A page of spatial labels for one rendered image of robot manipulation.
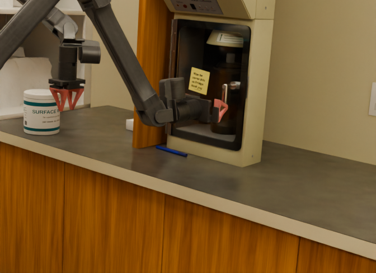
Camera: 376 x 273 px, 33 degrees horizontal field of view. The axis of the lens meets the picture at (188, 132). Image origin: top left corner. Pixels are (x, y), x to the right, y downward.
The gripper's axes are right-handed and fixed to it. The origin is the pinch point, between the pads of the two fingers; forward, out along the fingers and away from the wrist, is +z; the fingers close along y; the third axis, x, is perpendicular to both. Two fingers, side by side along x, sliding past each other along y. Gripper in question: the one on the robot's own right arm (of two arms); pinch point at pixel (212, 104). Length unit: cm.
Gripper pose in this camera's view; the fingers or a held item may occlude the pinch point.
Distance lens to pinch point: 193.9
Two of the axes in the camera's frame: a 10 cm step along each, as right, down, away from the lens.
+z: 6.2, -1.6, 7.7
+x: -0.4, 9.7, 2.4
